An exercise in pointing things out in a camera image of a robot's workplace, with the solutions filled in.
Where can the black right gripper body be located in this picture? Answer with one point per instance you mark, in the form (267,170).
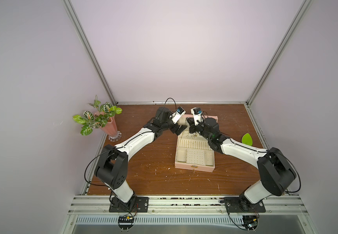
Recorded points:
(192,128)

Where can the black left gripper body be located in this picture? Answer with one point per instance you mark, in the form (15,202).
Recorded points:
(168,126)

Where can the pink jewelry box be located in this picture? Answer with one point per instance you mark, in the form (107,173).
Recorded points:
(193,151)

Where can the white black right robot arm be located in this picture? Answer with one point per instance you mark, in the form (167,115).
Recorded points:
(276,173)

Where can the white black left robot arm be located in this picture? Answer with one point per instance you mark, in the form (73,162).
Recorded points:
(112,166)

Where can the green leaf toy trowel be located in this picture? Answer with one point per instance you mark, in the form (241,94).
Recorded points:
(247,139)

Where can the potted plant pink vase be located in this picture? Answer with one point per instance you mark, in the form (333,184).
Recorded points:
(103,118)

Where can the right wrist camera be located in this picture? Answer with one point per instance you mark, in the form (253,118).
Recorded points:
(197,115)

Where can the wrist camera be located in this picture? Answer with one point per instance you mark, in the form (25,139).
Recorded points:
(179,112)
(197,115)

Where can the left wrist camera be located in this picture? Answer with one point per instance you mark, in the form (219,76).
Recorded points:
(179,112)

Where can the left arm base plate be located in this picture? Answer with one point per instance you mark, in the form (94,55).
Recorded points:
(135,204)

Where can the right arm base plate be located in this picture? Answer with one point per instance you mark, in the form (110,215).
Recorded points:
(242,204)

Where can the aluminium mounting rail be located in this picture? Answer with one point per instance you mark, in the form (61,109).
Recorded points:
(181,209)

